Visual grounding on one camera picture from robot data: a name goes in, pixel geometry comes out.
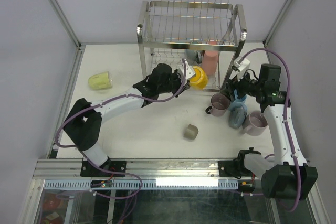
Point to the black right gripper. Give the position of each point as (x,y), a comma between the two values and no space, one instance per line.
(234,84)

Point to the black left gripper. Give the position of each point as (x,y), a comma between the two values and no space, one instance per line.
(185,86)

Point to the lilac mug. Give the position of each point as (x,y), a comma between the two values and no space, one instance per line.
(254,124)
(219,105)

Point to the yellow enamel mug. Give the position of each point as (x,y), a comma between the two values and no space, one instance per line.
(200,80)

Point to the dark speckled grey mug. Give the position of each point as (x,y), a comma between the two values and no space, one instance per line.
(193,57)

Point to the tall pink cup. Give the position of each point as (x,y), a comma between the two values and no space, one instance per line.
(210,62)

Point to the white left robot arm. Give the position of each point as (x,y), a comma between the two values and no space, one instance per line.
(85,119)

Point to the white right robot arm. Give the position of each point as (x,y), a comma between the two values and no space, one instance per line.
(290,176)

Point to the stainless steel dish rack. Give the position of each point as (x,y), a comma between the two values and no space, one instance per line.
(167,27)

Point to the light blue ribbed mug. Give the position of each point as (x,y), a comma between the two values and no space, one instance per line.
(238,102)

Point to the blue-grey speckled jug mug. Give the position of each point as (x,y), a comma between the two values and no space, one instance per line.
(237,117)

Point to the small grey-green cup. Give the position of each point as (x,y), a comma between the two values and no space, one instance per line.
(190,132)

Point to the pale yellow-green mug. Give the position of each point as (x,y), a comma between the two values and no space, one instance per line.
(100,81)

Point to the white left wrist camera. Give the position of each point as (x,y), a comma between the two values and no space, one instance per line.
(186,71)

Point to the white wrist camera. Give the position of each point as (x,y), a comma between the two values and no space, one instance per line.
(186,71)
(241,64)

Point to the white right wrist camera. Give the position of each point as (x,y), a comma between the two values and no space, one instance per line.
(241,64)

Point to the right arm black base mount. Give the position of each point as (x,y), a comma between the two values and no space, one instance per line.
(235,167)

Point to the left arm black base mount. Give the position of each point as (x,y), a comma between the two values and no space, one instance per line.
(105,167)

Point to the slotted grey cable duct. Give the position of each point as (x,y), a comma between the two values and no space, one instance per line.
(161,183)

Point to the aluminium mounting rail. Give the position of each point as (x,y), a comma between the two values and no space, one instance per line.
(145,168)

